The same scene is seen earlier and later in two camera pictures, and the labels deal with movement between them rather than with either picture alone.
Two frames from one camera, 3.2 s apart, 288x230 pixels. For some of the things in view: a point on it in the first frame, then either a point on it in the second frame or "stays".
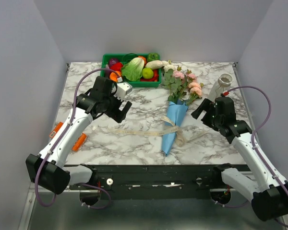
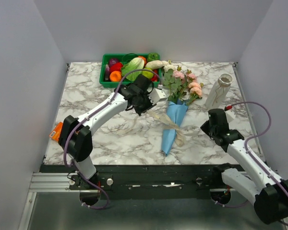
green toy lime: (147, 73) stays
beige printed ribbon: (182, 135) -> (177, 131)
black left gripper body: (107, 101) -> (144, 104)
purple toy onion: (113, 61) stays
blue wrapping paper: (175, 112) stays
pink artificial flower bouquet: (181, 86) stays
